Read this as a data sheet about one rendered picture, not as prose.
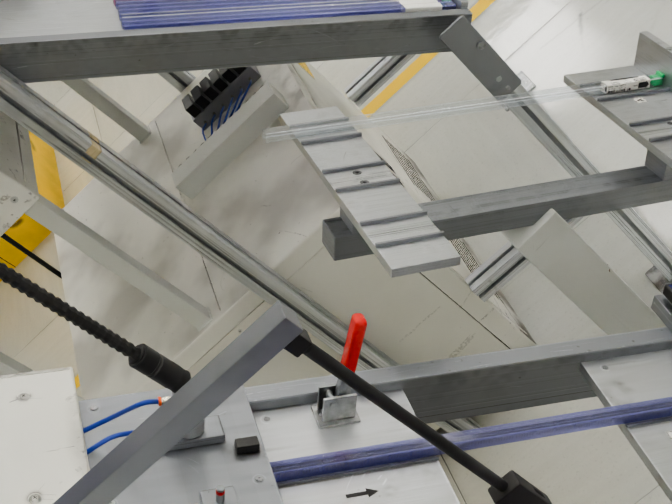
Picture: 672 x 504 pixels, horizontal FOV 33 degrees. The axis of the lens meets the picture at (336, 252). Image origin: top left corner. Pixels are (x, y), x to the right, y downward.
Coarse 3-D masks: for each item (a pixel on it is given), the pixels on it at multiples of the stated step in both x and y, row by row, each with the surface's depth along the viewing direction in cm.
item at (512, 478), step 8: (512, 472) 74; (512, 480) 73; (520, 480) 74; (488, 488) 74; (512, 488) 73; (520, 488) 73; (528, 488) 74; (536, 488) 75; (496, 496) 74; (504, 496) 73; (512, 496) 73; (520, 496) 74; (528, 496) 74; (536, 496) 74; (544, 496) 76
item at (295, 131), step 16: (656, 80) 139; (496, 96) 134; (512, 96) 134; (528, 96) 134; (544, 96) 135; (560, 96) 136; (576, 96) 136; (384, 112) 130; (400, 112) 130; (416, 112) 130; (432, 112) 131; (448, 112) 131; (464, 112) 132; (272, 128) 126; (288, 128) 126; (304, 128) 126; (320, 128) 127; (336, 128) 127; (352, 128) 128
